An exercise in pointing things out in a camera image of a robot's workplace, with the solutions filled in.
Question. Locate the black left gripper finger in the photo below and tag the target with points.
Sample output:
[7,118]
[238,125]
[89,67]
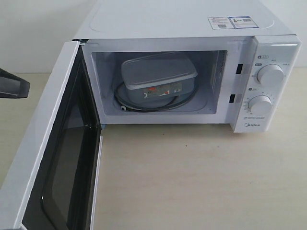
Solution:
[12,86]

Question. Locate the white microwave door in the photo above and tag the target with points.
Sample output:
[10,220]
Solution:
[52,181]

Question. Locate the white plastic lidded container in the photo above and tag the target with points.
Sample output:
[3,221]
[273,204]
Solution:
[157,76]

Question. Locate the white Midea microwave oven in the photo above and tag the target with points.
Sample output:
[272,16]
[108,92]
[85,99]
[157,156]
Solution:
[227,60]

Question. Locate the blue white label sticker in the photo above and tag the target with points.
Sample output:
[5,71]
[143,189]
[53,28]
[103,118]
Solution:
[240,22]

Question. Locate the lower white timer knob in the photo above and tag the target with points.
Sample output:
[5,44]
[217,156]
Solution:
[260,105]

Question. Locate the upper white power knob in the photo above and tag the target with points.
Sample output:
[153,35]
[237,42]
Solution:
[270,75]

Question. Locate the glass turntable with ring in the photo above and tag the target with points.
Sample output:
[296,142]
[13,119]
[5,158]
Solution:
[128,106]

